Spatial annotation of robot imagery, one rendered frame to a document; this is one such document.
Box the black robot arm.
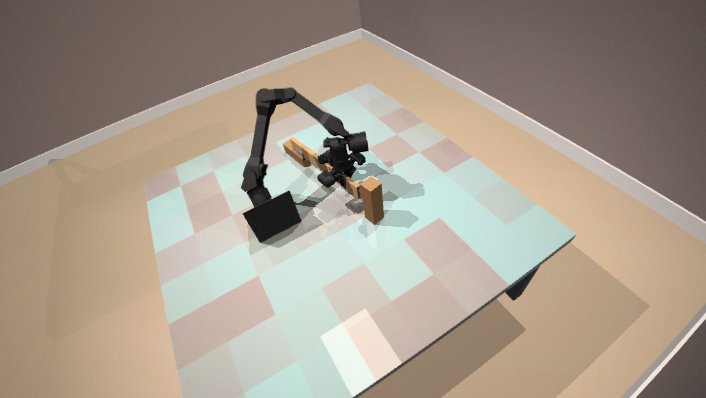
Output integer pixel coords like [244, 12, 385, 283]
[241, 87, 369, 208]

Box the brown wooden rail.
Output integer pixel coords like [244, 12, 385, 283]
[289, 136, 362, 199]

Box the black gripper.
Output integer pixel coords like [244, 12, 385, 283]
[317, 152, 366, 188]

